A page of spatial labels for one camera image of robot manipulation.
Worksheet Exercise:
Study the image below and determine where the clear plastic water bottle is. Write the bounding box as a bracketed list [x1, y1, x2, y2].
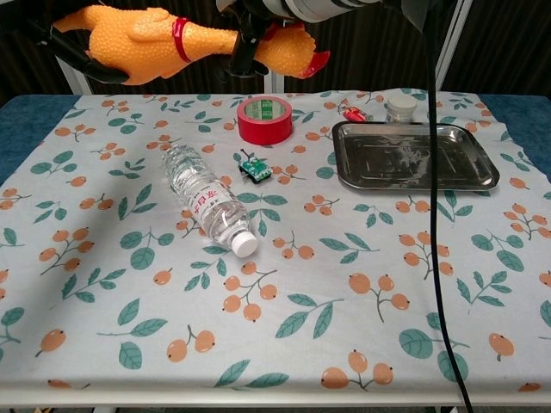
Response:
[161, 144, 259, 258]

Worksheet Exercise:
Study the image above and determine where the red tape roll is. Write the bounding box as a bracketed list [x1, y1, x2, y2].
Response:
[236, 96, 294, 146]

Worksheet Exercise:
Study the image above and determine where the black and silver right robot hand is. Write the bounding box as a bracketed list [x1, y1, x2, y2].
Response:
[214, 0, 384, 79]

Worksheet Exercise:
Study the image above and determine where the black hanging cable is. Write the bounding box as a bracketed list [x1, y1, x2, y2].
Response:
[387, 0, 474, 413]

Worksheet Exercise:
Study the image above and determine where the small red toy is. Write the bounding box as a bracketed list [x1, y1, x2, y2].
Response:
[343, 105, 374, 123]

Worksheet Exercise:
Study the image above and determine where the orange rubber chicken toy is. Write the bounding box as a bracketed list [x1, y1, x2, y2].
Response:
[51, 4, 331, 86]

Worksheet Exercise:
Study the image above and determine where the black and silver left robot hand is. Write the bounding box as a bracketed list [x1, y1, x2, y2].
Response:
[25, 16, 130, 85]

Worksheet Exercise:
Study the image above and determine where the white partition frame post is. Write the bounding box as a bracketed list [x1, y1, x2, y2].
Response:
[54, 58, 94, 96]
[263, 71, 286, 95]
[430, 0, 473, 92]

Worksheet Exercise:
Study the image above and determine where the small white jar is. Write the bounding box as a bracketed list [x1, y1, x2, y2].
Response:
[385, 95, 418, 124]

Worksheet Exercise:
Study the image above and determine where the small green circuit board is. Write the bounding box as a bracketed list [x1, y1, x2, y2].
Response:
[234, 148, 274, 185]

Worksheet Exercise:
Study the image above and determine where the stainless steel rectangular tray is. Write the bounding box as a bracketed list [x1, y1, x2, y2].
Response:
[331, 120, 501, 193]

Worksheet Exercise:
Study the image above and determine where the floral print tablecloth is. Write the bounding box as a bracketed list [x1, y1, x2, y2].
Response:
[0, 88, 551, 395]

